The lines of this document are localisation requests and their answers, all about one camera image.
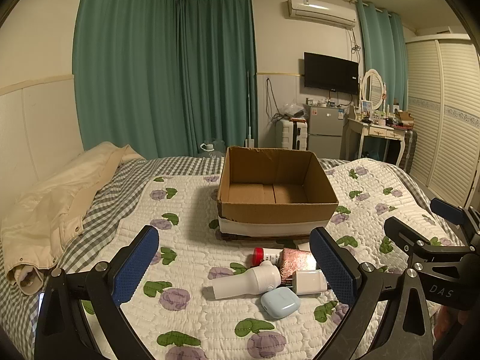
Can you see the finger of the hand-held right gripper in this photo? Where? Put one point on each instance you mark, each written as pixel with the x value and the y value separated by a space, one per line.
pixel 407 234
pixel 448 210

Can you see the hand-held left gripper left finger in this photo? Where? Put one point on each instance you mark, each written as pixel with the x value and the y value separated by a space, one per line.
pixel 137 262

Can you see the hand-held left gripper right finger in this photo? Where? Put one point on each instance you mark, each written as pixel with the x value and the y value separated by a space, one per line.
pixel 332 266

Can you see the white charger adapter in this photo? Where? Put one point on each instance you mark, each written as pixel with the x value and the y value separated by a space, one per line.
pixel 309 282

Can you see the pink glitter case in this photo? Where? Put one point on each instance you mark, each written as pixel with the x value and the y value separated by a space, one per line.
pixel 296 262

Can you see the light blue earbuds case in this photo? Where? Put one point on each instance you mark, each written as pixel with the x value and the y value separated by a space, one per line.
pixel 281 303

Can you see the red cap white bottle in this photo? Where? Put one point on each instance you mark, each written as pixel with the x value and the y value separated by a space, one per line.
pixel 262 257

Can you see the white handheld device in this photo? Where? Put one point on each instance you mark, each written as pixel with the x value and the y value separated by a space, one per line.
pixel 243 281

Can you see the brown cardboard box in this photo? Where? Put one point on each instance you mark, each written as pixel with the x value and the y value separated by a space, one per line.
pixel 275 191

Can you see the person's right hand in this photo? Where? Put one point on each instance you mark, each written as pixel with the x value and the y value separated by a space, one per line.
pixel 450 326

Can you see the white floral quilt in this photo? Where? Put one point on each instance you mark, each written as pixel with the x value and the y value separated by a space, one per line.
pixel 195 232

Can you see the grey gingham bedsheet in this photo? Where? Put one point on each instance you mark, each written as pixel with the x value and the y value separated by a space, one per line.
pixel 108 202

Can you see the dark suitcase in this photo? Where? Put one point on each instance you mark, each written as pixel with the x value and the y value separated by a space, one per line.
pixel 408 150

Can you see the cream jacket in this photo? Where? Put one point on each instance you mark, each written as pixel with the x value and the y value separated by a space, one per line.
pixel 56 210

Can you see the white louvered wardrobe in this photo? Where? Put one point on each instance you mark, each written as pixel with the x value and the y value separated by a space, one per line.
pixel 442 112

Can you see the small brown box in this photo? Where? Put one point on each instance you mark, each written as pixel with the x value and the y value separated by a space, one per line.
pixel 405 118

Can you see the smartphone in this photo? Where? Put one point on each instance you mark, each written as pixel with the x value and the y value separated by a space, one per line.
pixel 41 303

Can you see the white dressing table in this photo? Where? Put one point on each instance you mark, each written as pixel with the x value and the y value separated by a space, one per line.
pixel 375 131

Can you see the grey small fridge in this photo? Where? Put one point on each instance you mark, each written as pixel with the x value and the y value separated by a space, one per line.
pixel 324 135

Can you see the clear water jug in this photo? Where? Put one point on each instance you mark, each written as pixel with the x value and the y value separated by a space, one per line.
pixel 212 148

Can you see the white suitcase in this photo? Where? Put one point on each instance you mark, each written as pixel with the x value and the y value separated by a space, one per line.
pixel 290 135

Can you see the oval white vanity mirror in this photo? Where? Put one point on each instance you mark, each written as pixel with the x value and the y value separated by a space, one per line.
pixel 373 86

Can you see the plastic bag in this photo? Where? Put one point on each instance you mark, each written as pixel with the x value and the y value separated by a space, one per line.
pixel 292 110

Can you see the white mop stick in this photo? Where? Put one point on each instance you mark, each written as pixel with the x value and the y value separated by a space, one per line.
pixel 249 112

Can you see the narrow teal curtain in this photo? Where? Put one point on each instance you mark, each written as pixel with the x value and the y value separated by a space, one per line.
pixel 382 45

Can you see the wide teal curtain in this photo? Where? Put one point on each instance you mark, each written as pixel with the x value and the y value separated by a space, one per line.
pixel 127 63

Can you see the white air conditioner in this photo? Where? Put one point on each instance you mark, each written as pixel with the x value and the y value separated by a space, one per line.
pixel 318 10

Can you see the small photo frame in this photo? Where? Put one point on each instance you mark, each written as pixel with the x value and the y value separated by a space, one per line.
pixel 366 107

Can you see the black wall television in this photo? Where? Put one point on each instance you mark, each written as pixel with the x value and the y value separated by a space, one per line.
pixel 330 73

